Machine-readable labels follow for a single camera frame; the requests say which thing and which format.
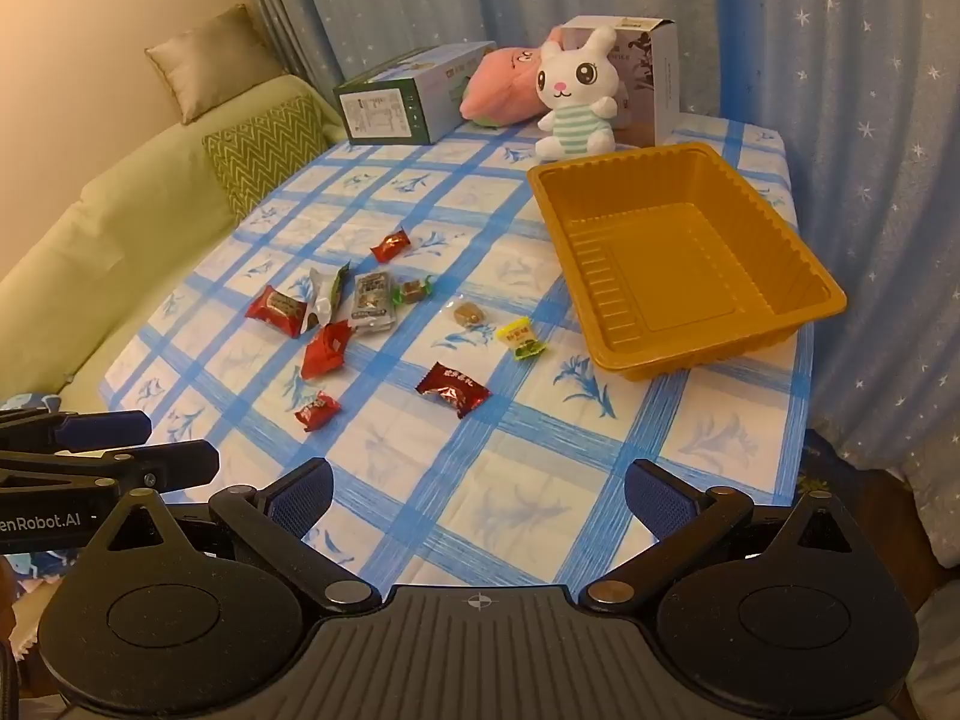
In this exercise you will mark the grey snack packet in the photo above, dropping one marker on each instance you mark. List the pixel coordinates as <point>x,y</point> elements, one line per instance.
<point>371,300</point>

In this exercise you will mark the plain red snack packet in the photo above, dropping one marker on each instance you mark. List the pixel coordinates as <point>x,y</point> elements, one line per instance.
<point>328,347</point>

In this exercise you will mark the white green snack packet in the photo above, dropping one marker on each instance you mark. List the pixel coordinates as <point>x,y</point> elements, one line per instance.
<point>326,296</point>

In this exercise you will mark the dark red snack packet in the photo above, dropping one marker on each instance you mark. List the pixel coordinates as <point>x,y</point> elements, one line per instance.
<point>452,388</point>

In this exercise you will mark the yellow green candy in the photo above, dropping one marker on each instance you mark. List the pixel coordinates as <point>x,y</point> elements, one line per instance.
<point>523,337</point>

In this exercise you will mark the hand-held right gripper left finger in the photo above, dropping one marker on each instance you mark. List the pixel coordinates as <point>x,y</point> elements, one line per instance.
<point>300,496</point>

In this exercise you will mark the light green sofa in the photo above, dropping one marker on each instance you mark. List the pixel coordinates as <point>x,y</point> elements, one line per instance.
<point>112,240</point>

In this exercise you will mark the pink plush toy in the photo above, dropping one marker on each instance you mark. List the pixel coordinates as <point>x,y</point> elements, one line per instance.
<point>499,82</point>

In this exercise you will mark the yellow plastic tray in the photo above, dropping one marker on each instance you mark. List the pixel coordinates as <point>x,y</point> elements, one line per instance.
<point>675,270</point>

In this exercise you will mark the green chevron cushion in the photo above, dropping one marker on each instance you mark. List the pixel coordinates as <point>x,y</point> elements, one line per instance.
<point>262,150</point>

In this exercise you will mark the green white cardboard box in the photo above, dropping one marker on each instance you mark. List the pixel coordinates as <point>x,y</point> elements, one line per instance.
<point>382,112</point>

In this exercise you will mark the white plant print box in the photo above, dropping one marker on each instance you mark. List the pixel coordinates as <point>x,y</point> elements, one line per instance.
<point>664,82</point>

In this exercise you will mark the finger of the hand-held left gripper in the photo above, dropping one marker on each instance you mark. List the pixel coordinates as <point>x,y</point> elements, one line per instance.
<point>105,429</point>
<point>172,461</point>

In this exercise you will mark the blue checked tablecloth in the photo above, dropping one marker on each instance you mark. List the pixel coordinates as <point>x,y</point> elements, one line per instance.
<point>525,465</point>

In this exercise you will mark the tan cushion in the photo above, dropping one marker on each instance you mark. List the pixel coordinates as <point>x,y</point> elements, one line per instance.
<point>210,60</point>

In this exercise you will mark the white bunny plush toy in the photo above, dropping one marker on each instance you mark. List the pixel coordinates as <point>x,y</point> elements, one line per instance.
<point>574,90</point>

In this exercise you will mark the brown candy green wrapper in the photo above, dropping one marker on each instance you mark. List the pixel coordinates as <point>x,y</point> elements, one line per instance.
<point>411,290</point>

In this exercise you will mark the small red candy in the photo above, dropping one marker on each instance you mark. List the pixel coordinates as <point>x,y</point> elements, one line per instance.
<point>316,411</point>
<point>392,245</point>

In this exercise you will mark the blue star curtain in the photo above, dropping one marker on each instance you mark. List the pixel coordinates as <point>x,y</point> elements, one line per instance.
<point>825,90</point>

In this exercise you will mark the clear brown candy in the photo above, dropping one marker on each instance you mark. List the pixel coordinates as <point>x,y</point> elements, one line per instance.
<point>469,313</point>

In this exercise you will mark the red snack packet beige label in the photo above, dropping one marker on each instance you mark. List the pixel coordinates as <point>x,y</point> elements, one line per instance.
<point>281,309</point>

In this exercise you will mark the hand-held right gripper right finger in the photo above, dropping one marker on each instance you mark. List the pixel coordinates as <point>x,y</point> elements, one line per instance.
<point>660,501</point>

